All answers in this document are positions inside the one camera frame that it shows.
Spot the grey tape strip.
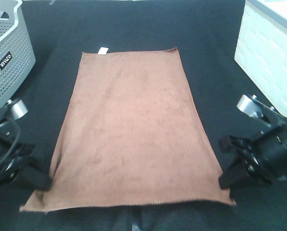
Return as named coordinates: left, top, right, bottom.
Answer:
left=131, top=223, right=140, bottom=231

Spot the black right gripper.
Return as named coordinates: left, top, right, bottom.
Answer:
left=218, top=125, right=287, bottom=190

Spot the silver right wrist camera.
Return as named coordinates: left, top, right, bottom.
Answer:
left=236, top=94, right=263, bottom=118

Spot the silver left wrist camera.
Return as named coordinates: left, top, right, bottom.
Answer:
left=7, top=98, right=28, bottom=120

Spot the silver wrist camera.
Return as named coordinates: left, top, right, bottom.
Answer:
left=7, top=98, right=28, bottom=120
left=236, top=94, right=263, bottom=118

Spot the white woven basket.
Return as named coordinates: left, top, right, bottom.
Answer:
left=235, top=0, right=287, bottom=118

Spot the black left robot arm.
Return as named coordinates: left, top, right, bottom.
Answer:
left=0, top=98, right=52, bottom=191

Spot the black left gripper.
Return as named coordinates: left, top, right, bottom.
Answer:
left=0, top=104, right=52, bottom=190

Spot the brown towel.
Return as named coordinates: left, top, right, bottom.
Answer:
left=20, top=48, right=235, bottom=213

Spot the grey perforated basket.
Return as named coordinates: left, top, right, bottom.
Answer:
left=0, top=0, right=36, bottom=108

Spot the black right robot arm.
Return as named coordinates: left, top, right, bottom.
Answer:
left=219, top=127, right=287, bottom=189

